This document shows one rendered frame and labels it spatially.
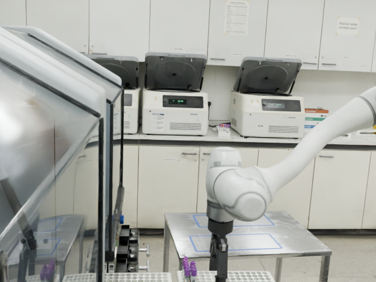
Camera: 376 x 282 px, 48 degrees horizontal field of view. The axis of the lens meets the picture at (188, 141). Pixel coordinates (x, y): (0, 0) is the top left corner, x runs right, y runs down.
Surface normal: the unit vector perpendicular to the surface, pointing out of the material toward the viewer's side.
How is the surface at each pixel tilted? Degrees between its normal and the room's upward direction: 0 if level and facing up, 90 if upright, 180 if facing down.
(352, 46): 90
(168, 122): 90
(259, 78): 142
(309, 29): 90
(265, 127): 90
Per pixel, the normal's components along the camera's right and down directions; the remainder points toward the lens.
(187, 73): 0.04, 0.89
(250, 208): 0.06, 0.25
